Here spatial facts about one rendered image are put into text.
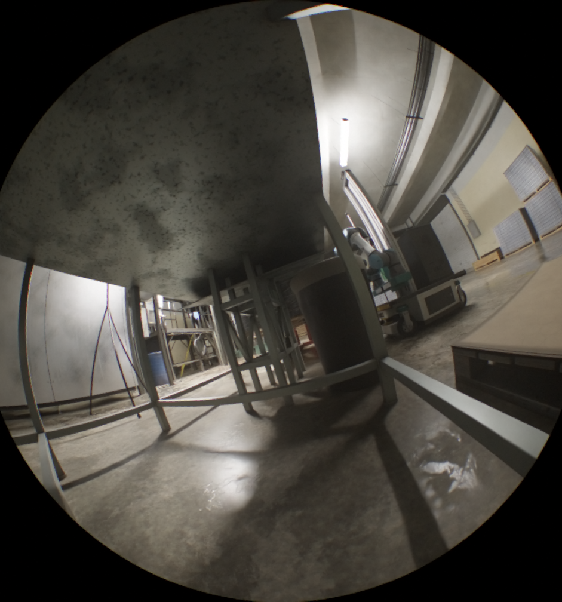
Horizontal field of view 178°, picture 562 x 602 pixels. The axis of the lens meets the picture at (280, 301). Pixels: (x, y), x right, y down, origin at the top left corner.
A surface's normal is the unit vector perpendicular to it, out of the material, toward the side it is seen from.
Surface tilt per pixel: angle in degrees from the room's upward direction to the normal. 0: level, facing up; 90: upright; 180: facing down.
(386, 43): 180
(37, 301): 90
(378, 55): 180
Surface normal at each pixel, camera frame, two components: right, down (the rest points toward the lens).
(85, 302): 0.93, -0.32
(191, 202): 0.29, 0.94
